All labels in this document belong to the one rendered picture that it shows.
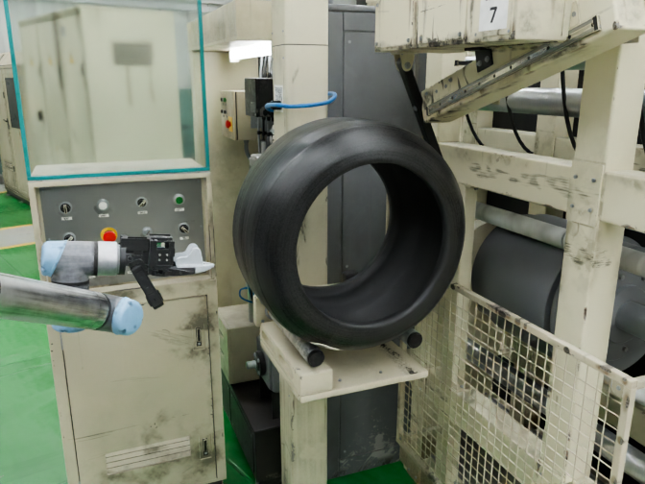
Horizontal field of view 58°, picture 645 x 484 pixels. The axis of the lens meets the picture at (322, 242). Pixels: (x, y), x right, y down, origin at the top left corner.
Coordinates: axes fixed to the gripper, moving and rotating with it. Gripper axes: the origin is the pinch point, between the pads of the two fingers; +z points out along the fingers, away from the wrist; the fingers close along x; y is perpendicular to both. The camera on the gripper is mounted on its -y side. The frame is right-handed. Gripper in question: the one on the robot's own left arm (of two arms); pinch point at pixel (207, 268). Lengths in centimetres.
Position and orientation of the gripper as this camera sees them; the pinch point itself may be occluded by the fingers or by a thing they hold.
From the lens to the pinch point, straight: 140.7
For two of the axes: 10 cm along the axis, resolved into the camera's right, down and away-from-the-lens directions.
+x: -3.7, -2.5, 9.0
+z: 9.2, 0.2, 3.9
